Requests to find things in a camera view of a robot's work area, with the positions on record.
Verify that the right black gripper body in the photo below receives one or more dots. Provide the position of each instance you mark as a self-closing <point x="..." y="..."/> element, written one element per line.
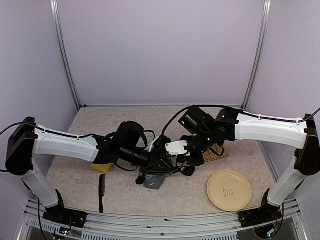
<point x="198" y="160"/>

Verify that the right aluminium frame post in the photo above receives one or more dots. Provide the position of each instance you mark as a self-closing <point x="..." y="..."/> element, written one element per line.
<point x="258" y="53"/>

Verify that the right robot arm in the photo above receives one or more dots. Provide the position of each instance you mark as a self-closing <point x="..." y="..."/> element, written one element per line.
<point x="234" y="124"/>

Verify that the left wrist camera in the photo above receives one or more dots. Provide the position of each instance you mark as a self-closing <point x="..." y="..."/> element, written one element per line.
<point x="158" y="144"/>

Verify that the black clipper guard attachment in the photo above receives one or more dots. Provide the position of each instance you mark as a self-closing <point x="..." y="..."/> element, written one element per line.
<point x="188" y="170"/>

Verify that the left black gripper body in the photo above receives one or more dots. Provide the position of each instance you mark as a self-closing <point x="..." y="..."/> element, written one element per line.
<point x="152" y="165"/>

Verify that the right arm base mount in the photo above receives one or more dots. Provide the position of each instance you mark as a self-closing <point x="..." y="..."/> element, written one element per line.
<point x="263" y="214"/>

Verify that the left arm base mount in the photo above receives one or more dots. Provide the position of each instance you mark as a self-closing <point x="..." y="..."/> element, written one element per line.
<point x="66" y="216"/>

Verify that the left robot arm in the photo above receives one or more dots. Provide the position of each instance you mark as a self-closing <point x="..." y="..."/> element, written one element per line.
<point x="128" y="143"/>

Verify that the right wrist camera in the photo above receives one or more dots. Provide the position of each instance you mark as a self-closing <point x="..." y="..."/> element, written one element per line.
<point x="177" y="148"/>

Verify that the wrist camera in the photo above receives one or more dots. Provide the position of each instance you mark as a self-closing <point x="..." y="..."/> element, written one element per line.
<point x="177" y="148"/>
<point x="158" y="144"/>

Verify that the yellow sponge block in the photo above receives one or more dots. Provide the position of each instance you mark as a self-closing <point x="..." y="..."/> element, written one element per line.
<point x="102" y="168"/>

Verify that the front aluminium rail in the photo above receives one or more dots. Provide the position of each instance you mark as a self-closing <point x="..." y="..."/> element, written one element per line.
<point x="111" y="226"/>

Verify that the grey zip pouch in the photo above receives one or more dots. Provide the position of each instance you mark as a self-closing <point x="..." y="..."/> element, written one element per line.
<point x="151" y="181"/>

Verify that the black plastic comb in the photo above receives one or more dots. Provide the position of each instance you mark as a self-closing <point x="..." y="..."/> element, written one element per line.
<point x="101" y="192"/>

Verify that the left aluminium frame post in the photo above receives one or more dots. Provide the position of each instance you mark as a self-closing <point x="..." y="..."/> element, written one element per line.
<point x="63" y="53"/>

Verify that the aluminium frame post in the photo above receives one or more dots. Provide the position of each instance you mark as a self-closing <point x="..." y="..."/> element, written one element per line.
<point x="63" y="53"/>
<point x="258" y="53"/>

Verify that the beige round plate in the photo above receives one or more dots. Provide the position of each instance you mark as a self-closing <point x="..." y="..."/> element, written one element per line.
<point x="229" y="190"/>

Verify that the woven bamboo tray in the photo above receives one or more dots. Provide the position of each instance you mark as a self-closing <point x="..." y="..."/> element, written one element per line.
<point x="216" y="152"/>

